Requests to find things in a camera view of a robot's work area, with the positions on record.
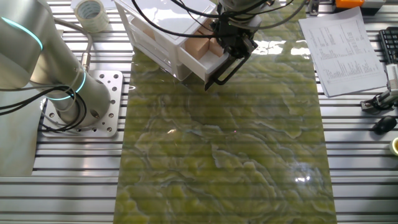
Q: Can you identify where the black computer mouse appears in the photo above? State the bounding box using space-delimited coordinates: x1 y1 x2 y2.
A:
372 115 398 135

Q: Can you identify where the black camera cable with plug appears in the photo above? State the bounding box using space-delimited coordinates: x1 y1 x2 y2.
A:
169 0 308 31

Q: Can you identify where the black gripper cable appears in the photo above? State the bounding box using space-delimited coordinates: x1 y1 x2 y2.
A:
131 0 225 40

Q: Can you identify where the grey hose with metal connector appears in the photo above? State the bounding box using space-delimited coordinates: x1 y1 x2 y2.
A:
51 17 94 72

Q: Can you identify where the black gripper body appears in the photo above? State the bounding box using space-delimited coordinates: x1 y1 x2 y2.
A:
217 17 254 44

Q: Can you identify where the white plastic drawer cabinet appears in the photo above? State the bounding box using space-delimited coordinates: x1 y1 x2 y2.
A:
113 0 218 82

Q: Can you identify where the pale yellow roll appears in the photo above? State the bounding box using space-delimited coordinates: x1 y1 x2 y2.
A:
389 136 398 156

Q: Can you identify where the small grey clamp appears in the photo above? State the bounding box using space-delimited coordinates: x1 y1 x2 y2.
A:
307 0 321 17

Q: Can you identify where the green marble pattern mat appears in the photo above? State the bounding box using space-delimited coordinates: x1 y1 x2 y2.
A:
113 0 338 224

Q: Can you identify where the paper sheet with printed tables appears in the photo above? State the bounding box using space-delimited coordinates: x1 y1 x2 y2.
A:
298 6 389 98

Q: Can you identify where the black cable along arm base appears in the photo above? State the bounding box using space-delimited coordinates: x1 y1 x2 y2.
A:
0 81 90 133

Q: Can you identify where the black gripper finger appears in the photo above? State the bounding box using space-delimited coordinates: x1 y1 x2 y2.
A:
223 43 239 59
239 39 259 60

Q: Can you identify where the white plain drawer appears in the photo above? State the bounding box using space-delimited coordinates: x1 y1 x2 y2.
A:
135 40 193 81

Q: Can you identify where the black keyboard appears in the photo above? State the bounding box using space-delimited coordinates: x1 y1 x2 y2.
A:
378 26 398 65

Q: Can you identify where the white drawer with black handle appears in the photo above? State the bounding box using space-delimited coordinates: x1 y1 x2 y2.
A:
177 18 251 91

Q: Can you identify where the orange block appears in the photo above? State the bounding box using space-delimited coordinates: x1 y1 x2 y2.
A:
335 0 365 9

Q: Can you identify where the clear tape roll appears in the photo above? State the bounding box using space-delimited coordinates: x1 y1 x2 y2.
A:
73 0 110 34

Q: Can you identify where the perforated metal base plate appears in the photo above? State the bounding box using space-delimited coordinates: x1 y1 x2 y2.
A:
40 70 124 139

